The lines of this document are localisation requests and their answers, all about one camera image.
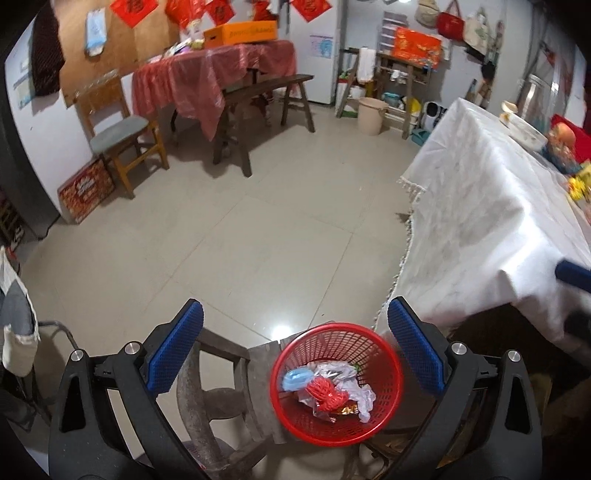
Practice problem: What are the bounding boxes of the orange carton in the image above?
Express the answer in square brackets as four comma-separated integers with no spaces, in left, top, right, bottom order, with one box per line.
[203,20,279,49]

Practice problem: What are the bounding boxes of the red plastic bag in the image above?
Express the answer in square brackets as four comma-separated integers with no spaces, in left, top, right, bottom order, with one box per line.
[165,0,201,26]

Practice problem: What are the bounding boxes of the clear plastic wrapper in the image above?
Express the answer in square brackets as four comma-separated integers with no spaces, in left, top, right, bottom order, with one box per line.
[302,361,377,423]

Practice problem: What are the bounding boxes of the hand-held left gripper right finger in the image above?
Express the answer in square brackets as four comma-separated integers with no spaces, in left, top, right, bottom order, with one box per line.
[383,296,542,480]

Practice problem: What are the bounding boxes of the white refrigerator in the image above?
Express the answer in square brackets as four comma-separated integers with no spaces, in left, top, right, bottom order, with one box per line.
[284,0,345,106]

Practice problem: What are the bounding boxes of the red plastic tablecloth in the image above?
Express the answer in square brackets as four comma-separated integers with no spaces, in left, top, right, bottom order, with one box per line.
[131,39,297,141]

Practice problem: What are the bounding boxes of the beige plastic bucket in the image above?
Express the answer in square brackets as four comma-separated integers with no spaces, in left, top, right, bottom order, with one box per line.
[358,97,389,136]

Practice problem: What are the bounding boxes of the dark knitted garment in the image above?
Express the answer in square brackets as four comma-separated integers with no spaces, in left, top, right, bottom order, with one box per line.
[30,4,66,97]

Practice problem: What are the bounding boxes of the red tote bag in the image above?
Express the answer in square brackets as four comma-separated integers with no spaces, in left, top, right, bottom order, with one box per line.
[437,0,464,40]

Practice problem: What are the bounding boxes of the grey white garment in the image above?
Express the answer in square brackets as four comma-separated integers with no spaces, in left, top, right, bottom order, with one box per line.
[0,247,41,377]

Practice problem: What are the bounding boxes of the white towel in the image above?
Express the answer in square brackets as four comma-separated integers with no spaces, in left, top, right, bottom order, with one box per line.
[359,47,377,84]

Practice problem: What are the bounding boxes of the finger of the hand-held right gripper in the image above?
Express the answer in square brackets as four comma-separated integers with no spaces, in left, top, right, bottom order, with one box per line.
[555,259,591,294]

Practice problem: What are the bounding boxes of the wooden chair grey cushion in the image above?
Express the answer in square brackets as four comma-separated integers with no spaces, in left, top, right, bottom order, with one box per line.
[75,76,171,200]

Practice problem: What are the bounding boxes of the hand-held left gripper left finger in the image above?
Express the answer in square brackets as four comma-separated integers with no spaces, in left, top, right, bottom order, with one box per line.
[47,298,205,480]

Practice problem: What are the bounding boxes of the face mask pack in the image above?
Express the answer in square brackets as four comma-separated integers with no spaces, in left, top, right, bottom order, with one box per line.
[84,8,109,57]

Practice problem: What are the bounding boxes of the red plastic wastebasket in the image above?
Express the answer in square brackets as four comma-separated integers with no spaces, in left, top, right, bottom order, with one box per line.
[269,322,406,447]

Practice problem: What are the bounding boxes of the white tote bag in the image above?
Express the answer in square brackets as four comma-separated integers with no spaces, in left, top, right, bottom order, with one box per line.
[463,7,491,49]

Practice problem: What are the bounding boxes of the dark wooden bench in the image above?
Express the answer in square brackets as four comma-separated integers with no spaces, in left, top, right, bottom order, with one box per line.
[212,74,315,178]

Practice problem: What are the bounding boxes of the red diamond paper poster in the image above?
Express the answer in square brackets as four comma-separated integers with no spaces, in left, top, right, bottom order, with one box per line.
[111,0,160,28]
[291,0,333,21]
[203,0,234,20]

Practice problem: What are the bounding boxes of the red foam fruit net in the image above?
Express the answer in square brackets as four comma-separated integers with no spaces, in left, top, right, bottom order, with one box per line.
[307,376,352,413]

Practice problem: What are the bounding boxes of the beige hanging bag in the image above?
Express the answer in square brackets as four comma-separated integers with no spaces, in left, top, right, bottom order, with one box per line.
[414,0,439,26]

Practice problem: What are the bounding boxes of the weathered wooden stool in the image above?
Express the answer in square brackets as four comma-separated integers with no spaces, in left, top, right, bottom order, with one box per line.
[175,328,296,480]

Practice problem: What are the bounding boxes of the white small appliance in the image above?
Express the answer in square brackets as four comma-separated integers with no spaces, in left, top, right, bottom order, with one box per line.
[422,102,448,132]

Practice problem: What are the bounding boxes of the metal thermos flask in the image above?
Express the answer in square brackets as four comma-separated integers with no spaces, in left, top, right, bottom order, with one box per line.
[516,74,552,123]

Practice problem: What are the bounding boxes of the red gift box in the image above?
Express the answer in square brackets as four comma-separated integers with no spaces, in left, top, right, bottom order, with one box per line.
[393,26,443,70]

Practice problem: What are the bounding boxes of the marble print tablecloth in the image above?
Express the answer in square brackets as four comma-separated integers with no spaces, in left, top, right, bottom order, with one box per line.
[372,97,591,354]

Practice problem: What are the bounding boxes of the white ceramic bowl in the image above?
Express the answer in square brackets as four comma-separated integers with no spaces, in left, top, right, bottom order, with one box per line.
[501,113,549,151]

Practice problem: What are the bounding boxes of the red printed carton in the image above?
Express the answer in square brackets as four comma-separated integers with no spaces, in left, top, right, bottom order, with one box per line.
[57,157,116,225]

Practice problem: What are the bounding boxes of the blue glass fruit bowl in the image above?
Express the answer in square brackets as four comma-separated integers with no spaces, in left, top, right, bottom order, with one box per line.
[545,138,587,174]

